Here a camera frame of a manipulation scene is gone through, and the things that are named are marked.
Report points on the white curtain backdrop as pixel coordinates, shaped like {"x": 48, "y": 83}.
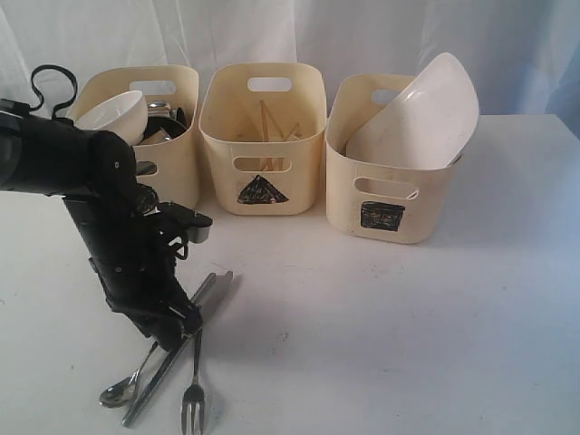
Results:
{"x": 523, "y": 56}

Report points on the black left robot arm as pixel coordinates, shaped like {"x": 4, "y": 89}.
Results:
{"x": 52, "y": 157}

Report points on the steel mug front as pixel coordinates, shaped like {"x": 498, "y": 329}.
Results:
{"x": 149, "y": 167}

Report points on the white square plate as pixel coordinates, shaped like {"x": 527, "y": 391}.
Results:
{"x": 427, "y": 125}

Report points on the cream bin with circle mark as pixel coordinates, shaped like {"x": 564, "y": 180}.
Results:
{"x": 177, "y": 178}

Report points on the steel table knife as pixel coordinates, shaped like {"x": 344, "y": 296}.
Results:
{"x": 207, "y": 299}

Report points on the cream bin with triangle mark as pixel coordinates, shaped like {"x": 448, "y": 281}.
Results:
{"x": 231, "y": 127}

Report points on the cream bin with square mark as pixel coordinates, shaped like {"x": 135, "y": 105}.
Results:
{"x": 372, "y": 200}

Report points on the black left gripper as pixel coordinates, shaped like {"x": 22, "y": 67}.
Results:
{"x": 117, "y": 223}

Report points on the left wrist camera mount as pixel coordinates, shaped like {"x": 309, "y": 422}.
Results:
{"x": 180, "y": 226}

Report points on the steel fork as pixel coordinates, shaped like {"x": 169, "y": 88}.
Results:
{"x": 192, "y": 411}

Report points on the white ceramic bowl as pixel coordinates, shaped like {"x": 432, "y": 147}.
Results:
{"x": 125, "y": 114}

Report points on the steel spoon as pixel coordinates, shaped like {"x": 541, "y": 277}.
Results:
{"x": 124, "y": 391}

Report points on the steel bowl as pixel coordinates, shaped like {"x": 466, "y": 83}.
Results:
{"x": 173, "y": 122}

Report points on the steel mug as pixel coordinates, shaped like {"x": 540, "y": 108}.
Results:
{"x": 158, "y": 109}
{"x": 149, "y": 167}

